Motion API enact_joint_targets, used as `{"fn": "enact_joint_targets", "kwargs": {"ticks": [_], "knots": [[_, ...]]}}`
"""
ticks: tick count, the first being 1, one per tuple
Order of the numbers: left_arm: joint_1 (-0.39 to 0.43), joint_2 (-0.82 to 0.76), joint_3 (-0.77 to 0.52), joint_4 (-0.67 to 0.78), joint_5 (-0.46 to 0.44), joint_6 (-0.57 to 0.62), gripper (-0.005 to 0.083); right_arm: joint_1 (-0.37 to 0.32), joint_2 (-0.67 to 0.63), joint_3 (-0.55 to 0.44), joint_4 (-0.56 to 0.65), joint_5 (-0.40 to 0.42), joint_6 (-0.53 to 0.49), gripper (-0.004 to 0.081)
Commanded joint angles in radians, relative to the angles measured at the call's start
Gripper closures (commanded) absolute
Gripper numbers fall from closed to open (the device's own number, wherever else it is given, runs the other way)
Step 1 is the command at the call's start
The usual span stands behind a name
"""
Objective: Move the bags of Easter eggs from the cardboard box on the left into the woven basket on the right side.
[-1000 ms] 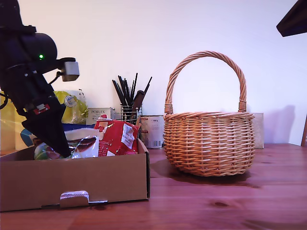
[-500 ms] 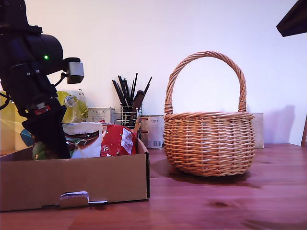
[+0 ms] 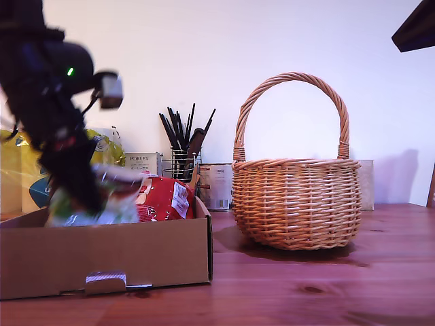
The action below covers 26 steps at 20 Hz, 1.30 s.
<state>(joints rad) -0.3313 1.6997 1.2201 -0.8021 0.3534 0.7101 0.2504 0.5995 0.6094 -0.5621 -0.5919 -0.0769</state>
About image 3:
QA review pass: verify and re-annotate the green and brown egg bag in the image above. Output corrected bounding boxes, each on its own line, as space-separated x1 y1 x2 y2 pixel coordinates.
47 162 142 228

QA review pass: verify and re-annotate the brown cardboard box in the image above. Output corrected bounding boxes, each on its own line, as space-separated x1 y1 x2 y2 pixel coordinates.
0 162 214 302

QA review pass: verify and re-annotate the red mini bunnies bag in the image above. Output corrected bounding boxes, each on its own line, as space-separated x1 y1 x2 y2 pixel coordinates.
134 171 198 223

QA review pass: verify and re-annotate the woven wicker basket with handle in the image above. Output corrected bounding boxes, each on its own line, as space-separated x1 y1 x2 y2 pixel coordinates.
230 71 362 251

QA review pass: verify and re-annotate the beige tissue box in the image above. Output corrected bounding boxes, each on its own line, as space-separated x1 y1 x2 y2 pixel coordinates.
356 160 375 212

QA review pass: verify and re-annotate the yellow kitchen towel pack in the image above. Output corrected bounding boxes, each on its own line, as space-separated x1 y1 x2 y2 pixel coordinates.
0 127 126 215

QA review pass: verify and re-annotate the cream Porlex tin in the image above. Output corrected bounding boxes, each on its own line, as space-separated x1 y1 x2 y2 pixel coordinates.
124 151 164 177

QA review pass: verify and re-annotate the black chopstick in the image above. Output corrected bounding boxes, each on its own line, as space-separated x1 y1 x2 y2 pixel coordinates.
166 107 187 152
186 103 196 150
158 113 179 152
173 110 186 150
198 108 217 142
183 114 191 150

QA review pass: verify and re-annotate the dark brown utensil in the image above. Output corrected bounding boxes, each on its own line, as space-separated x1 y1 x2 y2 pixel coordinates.
186 128 206 160

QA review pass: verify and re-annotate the white labelled tin can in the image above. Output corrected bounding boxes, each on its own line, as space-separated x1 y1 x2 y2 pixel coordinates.
198 162 234 212

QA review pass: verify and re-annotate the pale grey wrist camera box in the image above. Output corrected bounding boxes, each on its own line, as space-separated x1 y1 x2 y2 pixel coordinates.
91 70 124 110

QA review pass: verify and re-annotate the wire utensil holder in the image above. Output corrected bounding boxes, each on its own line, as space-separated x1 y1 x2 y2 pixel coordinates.
160 146 203 181

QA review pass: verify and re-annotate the brown wooden chair frame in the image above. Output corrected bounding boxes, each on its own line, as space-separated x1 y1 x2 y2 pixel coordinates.
425 162 435 209

